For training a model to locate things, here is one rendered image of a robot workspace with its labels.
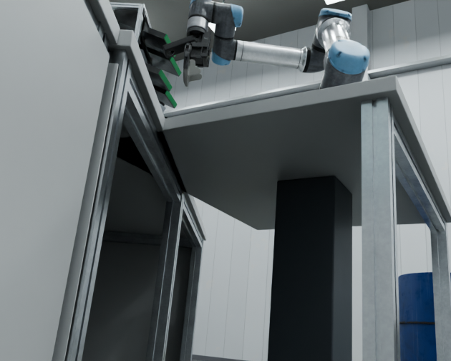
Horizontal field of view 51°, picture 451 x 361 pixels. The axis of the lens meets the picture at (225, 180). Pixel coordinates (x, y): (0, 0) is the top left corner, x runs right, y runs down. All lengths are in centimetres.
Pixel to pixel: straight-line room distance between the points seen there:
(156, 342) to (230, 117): 69
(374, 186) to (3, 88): 57
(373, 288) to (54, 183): 48
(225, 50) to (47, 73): 132
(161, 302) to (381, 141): 80
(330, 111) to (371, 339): 40
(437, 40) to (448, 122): 168
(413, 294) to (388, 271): 269
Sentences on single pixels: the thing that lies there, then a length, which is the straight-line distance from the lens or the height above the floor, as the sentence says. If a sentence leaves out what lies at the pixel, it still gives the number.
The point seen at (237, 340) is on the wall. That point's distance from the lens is 923.
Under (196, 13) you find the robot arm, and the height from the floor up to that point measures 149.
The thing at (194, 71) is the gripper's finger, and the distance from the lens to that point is 165.
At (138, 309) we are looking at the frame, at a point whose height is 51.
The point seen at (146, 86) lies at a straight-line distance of 87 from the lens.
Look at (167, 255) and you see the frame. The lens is 139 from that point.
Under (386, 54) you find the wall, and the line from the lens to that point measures 989.
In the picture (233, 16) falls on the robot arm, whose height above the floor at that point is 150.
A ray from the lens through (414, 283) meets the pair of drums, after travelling 346.
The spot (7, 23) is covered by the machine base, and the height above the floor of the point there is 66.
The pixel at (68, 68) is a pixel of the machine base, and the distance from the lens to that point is 60.
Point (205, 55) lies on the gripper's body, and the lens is 166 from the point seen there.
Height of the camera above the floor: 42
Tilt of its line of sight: 18 degrees up
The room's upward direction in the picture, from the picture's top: 5 degrees clockwise
